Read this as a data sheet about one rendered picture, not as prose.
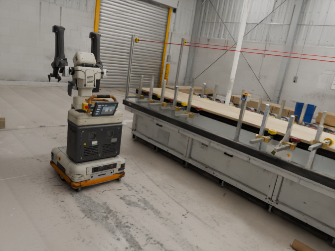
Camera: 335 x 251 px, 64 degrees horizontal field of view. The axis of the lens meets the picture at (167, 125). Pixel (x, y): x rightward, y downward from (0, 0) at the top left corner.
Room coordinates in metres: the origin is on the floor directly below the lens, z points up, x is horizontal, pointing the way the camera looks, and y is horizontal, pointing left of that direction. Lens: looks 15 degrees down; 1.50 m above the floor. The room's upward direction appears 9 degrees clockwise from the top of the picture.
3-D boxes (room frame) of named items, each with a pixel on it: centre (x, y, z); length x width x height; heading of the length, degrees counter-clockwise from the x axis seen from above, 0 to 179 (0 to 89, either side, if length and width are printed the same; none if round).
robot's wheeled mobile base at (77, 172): (2.85, 0.85, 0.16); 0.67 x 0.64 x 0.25; 45
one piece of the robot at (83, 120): (2.79, 0.79, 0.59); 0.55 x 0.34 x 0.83; 135
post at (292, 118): (2.43, -1.13, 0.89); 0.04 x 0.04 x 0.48; 46
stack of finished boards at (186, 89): (10.97, -0.62, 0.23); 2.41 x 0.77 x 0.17; 137
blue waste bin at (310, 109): (7.64, -3.83, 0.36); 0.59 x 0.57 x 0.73; 136
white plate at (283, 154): (2.44, -1.09, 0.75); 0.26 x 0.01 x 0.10; 46
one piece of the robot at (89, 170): (2.64, 0.61, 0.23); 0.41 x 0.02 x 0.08; 135
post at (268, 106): (2.61, -0.95, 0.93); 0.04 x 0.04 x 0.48; 46
